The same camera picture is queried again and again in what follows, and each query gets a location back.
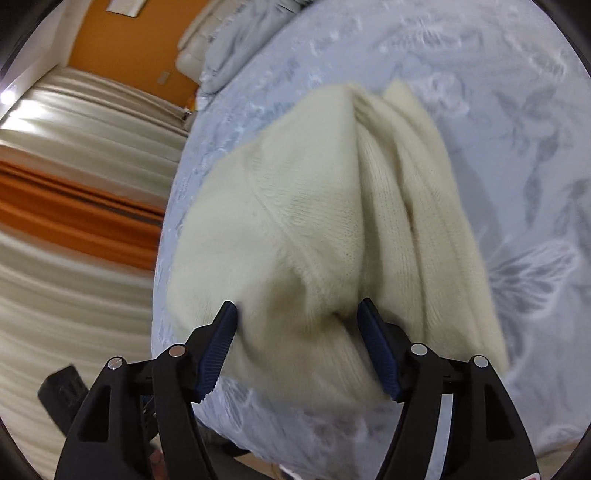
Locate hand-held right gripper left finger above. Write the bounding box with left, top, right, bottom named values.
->
left=54, top=300, right=241, bottom=480

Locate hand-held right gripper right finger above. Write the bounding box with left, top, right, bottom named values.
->
left=356, top=298, right=539, bottom=480

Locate cream knit cardigan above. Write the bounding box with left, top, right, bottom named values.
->
left=165, top=79, right=511, bottom=403

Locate beige curtain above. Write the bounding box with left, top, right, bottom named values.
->
left=0, top=66, right=191, bottom=418

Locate orange curtain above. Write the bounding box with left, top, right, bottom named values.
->
left=0, top=158, right=168, bottom=274

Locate bed with blue butterfly sheet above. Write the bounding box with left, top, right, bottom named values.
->
left=150, top=0, right=591, bottom=468

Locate beige padded headboard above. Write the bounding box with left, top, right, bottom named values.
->
left=176, top=0, right=242, bottom=87

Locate grey-blue duvet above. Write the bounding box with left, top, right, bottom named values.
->
left=200, top=0, right=297, bottom=96

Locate wall picture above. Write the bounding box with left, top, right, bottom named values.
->
left=105, top=0, right=149, bottom=15

